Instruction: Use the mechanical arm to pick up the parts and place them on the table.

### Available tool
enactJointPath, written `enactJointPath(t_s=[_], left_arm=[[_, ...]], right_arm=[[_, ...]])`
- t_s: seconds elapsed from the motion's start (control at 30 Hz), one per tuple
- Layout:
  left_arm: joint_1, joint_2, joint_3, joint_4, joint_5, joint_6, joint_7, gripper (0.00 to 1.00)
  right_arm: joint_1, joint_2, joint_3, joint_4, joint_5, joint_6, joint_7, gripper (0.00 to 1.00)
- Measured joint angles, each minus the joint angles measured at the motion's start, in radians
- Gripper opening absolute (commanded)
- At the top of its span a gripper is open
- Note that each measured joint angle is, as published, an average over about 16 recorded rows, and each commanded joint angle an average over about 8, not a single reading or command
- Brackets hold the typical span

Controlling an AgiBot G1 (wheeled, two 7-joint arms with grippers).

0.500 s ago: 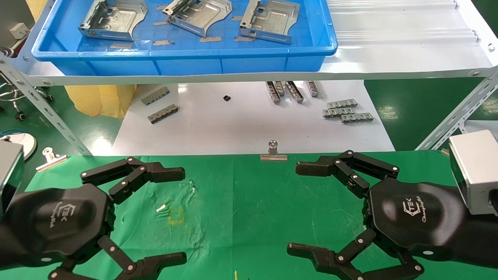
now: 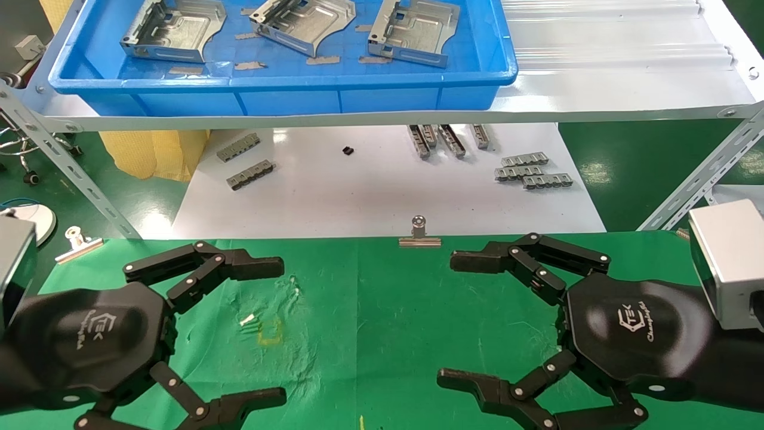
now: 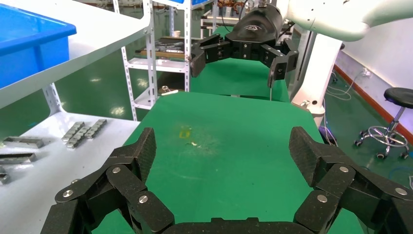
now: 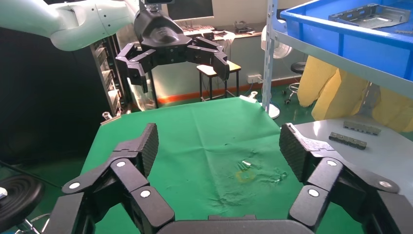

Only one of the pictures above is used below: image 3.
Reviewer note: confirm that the white robot torso column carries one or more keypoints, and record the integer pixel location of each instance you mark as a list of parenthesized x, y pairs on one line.
[(317, 74)]

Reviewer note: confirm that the green covered background table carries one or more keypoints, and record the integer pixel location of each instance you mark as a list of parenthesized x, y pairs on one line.
[(235, 77)]

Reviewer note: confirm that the white metal shelf rack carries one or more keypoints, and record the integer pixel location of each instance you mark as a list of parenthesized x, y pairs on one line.
[(96, 25)]

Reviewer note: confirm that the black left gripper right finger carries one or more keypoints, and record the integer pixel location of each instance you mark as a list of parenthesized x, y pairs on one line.
[(338, 187)]

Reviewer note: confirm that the small blue storage bin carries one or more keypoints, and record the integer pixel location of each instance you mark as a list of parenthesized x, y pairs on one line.
[(197, 2)]

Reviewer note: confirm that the black round stool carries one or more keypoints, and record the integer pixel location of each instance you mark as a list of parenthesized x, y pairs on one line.
[(400, 97)]

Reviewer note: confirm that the white background storage rack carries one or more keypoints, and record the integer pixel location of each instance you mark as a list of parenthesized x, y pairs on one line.
[(161, 64)]

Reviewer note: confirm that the white wall socket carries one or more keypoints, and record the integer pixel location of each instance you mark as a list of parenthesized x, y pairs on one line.
[(366, 72)]

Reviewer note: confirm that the large blue plastic bin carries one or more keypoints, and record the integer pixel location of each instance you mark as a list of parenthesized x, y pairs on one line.
[(32, 42)]

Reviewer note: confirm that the wooden tray with metal parts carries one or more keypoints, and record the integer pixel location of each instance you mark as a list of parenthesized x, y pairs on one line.
[(161, 51)]

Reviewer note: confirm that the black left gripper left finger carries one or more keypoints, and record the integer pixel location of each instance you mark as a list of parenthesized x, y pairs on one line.
[(129, 181)]

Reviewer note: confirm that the green table cloth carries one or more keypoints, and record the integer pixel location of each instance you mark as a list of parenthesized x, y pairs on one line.
[(226, 155)]

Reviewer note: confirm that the small white cup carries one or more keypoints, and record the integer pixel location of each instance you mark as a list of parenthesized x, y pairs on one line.
[(176, 33)]

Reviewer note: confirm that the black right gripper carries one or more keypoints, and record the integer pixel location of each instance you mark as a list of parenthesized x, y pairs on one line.
[(255, 29)]

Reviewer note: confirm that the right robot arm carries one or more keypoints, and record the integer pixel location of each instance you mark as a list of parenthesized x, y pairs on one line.
[(338, 19)]

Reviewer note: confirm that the grey connector strips right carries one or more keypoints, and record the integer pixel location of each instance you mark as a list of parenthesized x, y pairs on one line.
[(96, 128)]

